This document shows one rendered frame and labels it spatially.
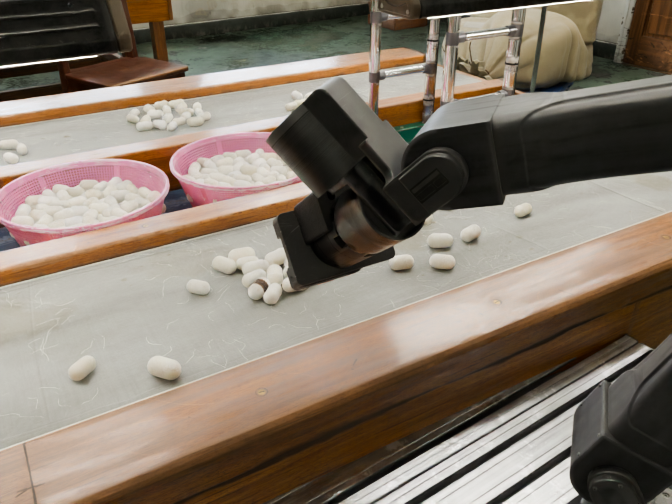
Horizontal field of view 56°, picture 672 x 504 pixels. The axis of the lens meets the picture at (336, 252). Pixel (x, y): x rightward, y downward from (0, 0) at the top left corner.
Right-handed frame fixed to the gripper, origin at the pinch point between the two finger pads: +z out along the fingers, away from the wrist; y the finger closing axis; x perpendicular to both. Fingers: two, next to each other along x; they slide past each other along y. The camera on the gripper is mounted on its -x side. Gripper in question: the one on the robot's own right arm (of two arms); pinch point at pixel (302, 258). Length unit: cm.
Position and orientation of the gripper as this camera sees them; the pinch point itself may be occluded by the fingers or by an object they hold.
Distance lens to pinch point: 64.3
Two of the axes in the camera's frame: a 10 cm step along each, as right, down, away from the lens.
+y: -8.6, 2.4, -4.4
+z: -4.0, 2.2, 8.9
